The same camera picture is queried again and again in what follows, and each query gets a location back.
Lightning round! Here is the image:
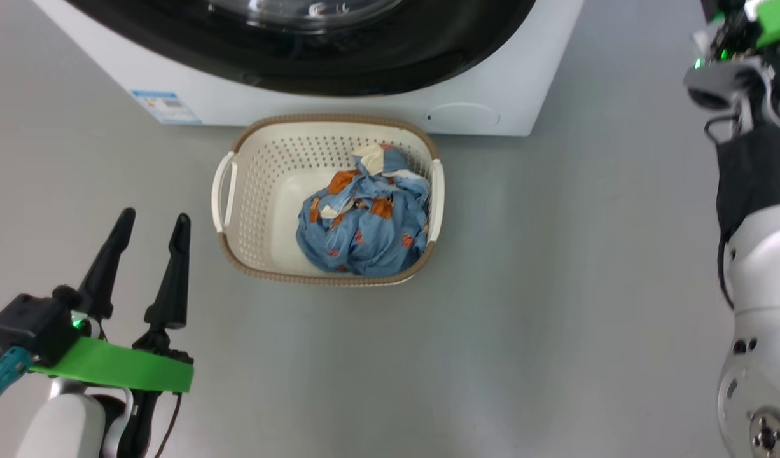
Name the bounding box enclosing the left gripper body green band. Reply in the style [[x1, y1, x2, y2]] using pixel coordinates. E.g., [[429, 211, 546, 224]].
[[31, 329, 194, 458]]

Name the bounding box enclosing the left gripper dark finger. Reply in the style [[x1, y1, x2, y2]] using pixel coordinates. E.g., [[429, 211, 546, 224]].
[[144, 213, 192, 330], [78, 207, 137, 320]]

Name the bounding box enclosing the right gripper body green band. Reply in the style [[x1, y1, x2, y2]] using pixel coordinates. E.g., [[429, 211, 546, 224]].
[[708, 0, 780, 62]]

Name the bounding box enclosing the blue patterned clothing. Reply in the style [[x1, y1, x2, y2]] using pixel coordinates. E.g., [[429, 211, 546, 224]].
[[295, 144, 432, 277]]

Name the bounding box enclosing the black washer door glass bowl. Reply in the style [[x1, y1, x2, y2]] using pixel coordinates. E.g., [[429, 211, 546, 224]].
[[64, 0, 537, 97]]

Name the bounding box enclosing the cream perforated laundry basket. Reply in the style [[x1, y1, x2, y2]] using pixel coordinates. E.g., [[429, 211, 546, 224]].
[[211, 114, 445, 287]]

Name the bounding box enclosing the white front-load washing machine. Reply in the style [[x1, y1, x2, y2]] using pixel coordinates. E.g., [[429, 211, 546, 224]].
[[34, 0, 585, 137]]

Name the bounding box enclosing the blue energy label sticker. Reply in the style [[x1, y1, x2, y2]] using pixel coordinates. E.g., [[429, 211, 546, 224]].
[[131, 90, 202, 125]]

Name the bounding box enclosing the round white filter cover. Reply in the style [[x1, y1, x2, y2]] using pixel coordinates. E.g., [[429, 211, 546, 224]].
[[424, 103, 501, 128]]

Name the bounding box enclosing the left teal cable connector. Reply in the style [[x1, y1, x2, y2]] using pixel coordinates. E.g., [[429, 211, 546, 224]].
[[0, 346, 34, 415]]

